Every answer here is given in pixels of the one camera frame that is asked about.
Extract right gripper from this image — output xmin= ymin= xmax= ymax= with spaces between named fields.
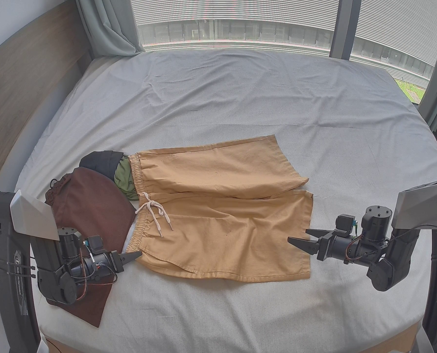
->
xmin=288 ymin=228 xmax=355 ymax=261

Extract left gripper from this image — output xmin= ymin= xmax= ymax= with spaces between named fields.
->
xmin=83 ymin=250 xmax=125 ymax=277

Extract tan shorts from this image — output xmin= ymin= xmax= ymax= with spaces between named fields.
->
xmin=125 ymin=135 xmax=313 ymax=281

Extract bed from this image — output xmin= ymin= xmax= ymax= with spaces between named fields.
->
xmin=0 ymin=0 xmax=437 ymax=353

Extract brown shorts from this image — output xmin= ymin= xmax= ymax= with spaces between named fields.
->
xmin=44 ymin=167 xmax=137 ymax=327

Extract green garment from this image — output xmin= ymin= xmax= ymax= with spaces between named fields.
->
xmin=114 ymin=155 xmax=140 ymax=201

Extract black garment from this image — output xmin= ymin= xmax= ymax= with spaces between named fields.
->
xmin=80 ymin=151 xmax=125 ymax=177

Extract window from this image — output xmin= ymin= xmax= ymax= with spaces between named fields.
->
xmin=125 ymin=0 xmax=437 ymax=131

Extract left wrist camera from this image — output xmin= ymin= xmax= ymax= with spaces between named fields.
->
xmin=84 ymin=235 xmax=104 ymax=255

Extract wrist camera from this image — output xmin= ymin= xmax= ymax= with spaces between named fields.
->
xmin=335 ymin=214 xmax=356 ymax=235
xmin=84 ymin=235 xmax=104 ymax=255

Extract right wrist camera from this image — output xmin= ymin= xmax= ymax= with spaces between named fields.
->
xmin=335 ymin=214 xmax=356 ymax=235

